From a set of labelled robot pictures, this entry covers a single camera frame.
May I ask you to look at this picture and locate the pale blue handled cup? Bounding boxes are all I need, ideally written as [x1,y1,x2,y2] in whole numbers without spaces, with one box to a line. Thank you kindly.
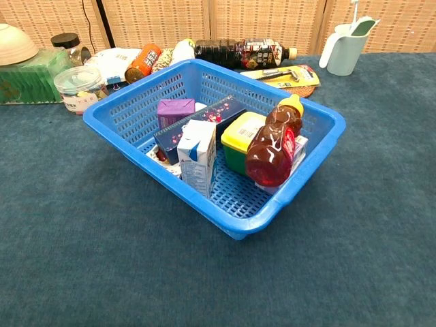
[318,16,382,76]

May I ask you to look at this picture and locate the white printed plastic bag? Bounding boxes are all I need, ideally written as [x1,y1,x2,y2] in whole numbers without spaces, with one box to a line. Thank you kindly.
[84,48,142,86]

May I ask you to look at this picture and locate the striped twine spool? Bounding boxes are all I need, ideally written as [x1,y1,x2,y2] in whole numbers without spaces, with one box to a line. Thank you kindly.
[151,47,174,74]

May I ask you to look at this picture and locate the white red snack packet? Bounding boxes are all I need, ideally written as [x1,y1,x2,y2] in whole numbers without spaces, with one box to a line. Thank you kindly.
[145,144,182,178]

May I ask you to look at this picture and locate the white bottle yellow cap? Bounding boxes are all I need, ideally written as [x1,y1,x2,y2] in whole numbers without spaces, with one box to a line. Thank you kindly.
[169,38,196,66]

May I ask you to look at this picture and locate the dark tea plastic bottle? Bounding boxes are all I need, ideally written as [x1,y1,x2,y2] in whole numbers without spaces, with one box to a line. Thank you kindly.
[194,38,298,71]

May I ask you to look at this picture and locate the bear-shaped honey bottle yellow cap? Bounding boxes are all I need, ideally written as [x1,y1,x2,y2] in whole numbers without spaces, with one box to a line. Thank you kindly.
[245,94,305,187]

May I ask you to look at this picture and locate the small purple carton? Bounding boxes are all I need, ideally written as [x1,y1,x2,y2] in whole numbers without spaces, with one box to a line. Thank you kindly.
[157,98,196,130]

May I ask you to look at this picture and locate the brown woven coaster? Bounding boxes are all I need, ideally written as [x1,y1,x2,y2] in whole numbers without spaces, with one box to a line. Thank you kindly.
[284,84,317,99]

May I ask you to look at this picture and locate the clear round jar of clips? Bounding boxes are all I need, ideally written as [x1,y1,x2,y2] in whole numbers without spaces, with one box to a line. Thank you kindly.
[53,65,109,116]

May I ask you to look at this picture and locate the green container yellow lid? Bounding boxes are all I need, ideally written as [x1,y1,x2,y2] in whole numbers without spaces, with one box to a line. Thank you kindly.
[220,111,268,176]

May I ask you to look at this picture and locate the long dark blue box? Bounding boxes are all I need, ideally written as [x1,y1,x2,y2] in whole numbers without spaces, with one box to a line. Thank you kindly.
[153,95,247,166]

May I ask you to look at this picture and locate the razor in yellow blister pack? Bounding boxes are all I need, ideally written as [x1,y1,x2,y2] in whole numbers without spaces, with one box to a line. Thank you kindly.
[240,64,322,89]

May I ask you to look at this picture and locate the light blue toothbrush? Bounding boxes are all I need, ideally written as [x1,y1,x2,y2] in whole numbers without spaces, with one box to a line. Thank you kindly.
[350,0,361,31]

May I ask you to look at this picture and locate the small white blue carton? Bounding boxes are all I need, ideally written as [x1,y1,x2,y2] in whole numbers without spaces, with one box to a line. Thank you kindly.
[176,119,218,200]

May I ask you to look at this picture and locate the glass jar black lid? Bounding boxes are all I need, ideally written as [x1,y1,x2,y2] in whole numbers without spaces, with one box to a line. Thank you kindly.
[50,32,92,67]

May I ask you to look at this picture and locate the blue plastic mesh basket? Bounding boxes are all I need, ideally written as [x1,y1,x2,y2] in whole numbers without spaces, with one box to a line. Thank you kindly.
[82,58,347,240]

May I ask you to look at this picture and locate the woven folding screen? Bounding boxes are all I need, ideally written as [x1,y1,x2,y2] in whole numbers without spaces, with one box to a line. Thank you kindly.
[0,0,436,57]

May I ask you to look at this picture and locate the clear box green packets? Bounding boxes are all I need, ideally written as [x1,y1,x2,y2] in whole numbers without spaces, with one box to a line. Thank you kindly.
[0,47,73,105]

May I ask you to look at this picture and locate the orange drink can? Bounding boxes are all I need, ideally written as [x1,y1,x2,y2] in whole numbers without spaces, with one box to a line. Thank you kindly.
[124,43,163,84]

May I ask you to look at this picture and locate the cream ceramic bowl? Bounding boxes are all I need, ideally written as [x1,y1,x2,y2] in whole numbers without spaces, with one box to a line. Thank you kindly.
[0,23,40,67]

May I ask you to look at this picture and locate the black stand pole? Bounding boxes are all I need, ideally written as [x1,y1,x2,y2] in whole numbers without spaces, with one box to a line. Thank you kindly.
[95,0,116,49]

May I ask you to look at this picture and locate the thin black hanging cable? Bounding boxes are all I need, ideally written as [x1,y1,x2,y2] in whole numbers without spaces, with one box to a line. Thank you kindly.
[81,0,93,52]

